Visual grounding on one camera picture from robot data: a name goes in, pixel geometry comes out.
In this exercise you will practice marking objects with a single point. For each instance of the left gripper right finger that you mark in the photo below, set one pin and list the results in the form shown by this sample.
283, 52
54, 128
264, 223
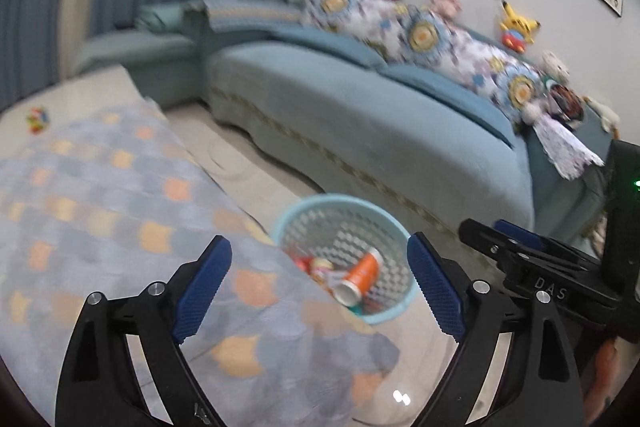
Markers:
540, 385

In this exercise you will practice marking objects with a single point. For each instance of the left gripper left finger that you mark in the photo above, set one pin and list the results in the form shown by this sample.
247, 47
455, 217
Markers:
98, 385

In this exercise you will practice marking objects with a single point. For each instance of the orange paper cup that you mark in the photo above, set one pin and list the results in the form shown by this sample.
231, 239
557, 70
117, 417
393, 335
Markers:
350, 290

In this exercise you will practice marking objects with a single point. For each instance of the person right hand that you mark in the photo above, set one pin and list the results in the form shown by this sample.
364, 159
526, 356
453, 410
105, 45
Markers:
612, 367

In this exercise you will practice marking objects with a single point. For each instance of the white lace cloth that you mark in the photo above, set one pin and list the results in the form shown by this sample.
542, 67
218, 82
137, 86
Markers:
569, 156

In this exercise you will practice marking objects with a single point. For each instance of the grey scalloped tablecloth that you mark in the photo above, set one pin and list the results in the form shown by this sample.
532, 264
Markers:
114, 202

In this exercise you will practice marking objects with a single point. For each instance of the light blue plastic basket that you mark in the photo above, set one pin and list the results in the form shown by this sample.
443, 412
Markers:
342, 229

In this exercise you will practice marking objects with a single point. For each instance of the white sheep plush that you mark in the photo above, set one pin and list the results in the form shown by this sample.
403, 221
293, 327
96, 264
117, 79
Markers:
554, 68

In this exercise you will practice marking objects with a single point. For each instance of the teal blue sofa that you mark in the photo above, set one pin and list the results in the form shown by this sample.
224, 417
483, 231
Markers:
404, 137

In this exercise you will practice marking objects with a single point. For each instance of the yellow pikachu plush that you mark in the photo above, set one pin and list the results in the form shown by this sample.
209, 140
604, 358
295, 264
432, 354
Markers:
517, 31

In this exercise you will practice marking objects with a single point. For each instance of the colourful rubik cube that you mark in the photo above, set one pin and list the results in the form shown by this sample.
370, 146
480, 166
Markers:
37, 120

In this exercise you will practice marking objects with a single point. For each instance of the pink plush toy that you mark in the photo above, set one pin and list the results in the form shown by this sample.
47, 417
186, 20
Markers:
447, 9

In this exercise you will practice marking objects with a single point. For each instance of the long floral bolster pillow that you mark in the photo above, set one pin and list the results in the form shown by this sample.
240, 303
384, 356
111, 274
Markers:
403, 33

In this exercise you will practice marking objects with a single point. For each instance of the folded teal blanket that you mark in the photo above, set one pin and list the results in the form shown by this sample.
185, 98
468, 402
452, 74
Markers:
162, 18

